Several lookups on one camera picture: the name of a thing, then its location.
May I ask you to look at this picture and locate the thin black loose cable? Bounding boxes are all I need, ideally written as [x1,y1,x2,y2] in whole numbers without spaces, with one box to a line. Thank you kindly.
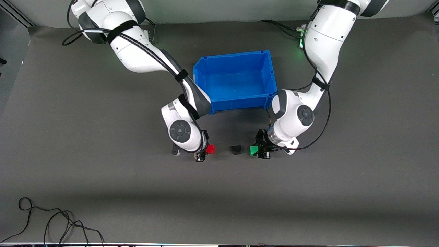
[0,197,105,245]

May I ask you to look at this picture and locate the blue plastic storage bin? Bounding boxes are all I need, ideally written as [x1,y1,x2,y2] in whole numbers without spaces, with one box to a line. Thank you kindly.
[193,50,278,115]

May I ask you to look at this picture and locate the black right arm base cable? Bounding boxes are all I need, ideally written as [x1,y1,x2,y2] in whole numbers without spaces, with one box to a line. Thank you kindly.
[144,17,157,44]

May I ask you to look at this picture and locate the black arm base cable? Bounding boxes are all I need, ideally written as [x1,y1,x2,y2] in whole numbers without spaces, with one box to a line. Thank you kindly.
[144,17,157,44]
[259,20,307,39]

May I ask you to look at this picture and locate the black left arm base cable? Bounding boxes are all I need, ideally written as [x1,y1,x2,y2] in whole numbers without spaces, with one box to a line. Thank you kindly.
[259,20,307,39]

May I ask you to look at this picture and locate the dark grey table mat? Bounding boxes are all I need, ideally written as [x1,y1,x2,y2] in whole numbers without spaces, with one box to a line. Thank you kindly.
[0,14,439,245]

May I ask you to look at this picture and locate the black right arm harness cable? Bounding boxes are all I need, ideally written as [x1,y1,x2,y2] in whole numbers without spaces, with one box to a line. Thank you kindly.
[62,0,208,153]

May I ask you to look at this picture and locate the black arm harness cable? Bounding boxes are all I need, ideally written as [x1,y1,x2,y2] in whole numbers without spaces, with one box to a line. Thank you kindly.
[62,0,208,153]
[271,34,332,152]

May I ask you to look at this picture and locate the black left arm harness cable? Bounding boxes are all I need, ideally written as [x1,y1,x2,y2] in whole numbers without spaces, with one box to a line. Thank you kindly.
[271,34,332,152]

